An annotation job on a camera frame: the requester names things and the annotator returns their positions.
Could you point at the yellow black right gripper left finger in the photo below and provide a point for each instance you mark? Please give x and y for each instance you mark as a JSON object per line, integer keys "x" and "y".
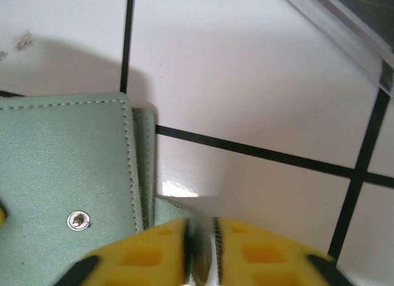
{"x": 138, "y": 258}

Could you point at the mint green leather card holder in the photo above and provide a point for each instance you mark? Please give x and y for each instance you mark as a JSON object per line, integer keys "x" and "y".
{"x": 61, "y": 159}

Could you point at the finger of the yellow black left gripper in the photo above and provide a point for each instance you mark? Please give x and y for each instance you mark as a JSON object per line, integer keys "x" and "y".
{"x": 2, "y": 215}

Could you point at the aluminium frame profile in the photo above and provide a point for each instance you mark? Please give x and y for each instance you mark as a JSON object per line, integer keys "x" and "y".
{"x": 344, "y": 30}

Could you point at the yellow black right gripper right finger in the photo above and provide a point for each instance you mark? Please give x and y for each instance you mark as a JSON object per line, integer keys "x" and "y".
{"x": 264, "y": 255}

